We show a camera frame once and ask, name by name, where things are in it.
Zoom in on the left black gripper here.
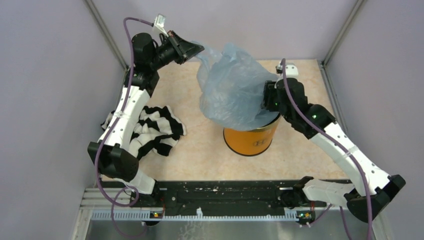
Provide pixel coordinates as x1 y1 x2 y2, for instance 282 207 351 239
149 30 204 70

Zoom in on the translucent blue plastic trash bag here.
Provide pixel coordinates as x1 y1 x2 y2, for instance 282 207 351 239
196 43 278 131

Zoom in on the orange gold-rimmed trash bin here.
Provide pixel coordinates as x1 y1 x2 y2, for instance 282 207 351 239
223 114 281 157

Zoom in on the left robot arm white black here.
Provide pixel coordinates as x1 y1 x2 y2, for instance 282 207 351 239
87 30 205 207

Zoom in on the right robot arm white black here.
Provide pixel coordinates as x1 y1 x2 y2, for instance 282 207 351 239
261 78 406 223

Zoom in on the black white striped cloth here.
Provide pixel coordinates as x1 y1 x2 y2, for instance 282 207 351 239
100 105 187 162

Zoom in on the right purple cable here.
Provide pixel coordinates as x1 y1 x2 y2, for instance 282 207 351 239
280 58 374 240

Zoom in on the purple cable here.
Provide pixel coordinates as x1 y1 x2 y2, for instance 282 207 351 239
94 17 155 239
280 58 374 240

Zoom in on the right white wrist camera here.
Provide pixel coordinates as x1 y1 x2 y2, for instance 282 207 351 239
275 62 299 80

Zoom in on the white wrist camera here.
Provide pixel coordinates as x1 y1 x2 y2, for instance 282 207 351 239
275 62 299 80
152 14 169 37

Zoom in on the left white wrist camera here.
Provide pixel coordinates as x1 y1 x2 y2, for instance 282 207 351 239
152 14 169 37

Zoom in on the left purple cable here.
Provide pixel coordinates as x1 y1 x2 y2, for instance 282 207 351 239
94 17 155 239

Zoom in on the left aluminium corner post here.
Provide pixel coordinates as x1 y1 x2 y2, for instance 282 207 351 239
83 0 129 71

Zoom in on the aluminium corner post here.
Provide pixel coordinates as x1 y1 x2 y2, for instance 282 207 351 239
321 0 367 69
83 0 129 71

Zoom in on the right aluminium corner post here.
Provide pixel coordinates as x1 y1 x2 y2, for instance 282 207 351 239
321 0 367 69

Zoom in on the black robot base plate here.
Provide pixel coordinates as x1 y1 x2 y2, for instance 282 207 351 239
129 179 352 217

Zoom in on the aluminium frame rail front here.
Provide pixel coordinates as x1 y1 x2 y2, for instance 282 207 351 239
79 187 382 213

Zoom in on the white toothed cable duct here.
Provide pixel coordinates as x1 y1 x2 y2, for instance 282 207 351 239
90 207 299 222

